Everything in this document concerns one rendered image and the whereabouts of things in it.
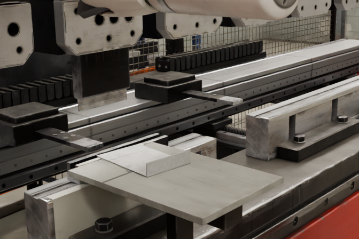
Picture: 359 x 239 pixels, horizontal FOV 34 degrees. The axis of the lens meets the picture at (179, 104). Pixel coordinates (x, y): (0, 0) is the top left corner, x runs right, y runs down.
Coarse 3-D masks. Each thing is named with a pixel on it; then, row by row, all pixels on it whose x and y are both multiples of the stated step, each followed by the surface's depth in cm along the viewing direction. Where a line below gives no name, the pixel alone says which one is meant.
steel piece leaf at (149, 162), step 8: (144, 152) 96; (152, 152) 96; (160, 152) 96; (184, 152) 90; (112, 160) 92; (120, 160) 92; (128, 160) 92; (136, 160) 92; (144, 160) 92; (152, 160) 92; (160, 160) 87; (168, 160) 88; (176, 160) 89; (184, 160) 90; (128, 168) 89; (136, 168) 89; (144, 168) 89; (152, 168) 86; (160, 168) 87; (168, 168) 88; (144, 176) 86
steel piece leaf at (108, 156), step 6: (138, 144) 100; (114, 150) 97; (120, 150) 97; (126, 150) 97; (132, 150) 97; (138, 150) 97; (102, 156) 94; (108, 156) 94; (114, 156) 94; (120, 156) 94
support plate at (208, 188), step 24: (96, 168) 90; (120, 168) 89; (192, 168) 89; (216, 168) 89; (240, 168) 88; (120, 192) 82; (144, 192) 80; (168, 192) 80; (192, 192) 80; (216, 192) 80; (240, 192) 80; (264, 192) 82; (192, 216) 73; (216, 216) 74
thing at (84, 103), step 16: (128, 48) 95; (80, 64) 89; (96, 64) 91; (112, 64) 93; (128, 64) 96; (80, 80) 89; (96, 80) 91; (112, 80) 94; (128, 80) 97; (80, 96) 90; (96, 96) 93; (112, 96) 96
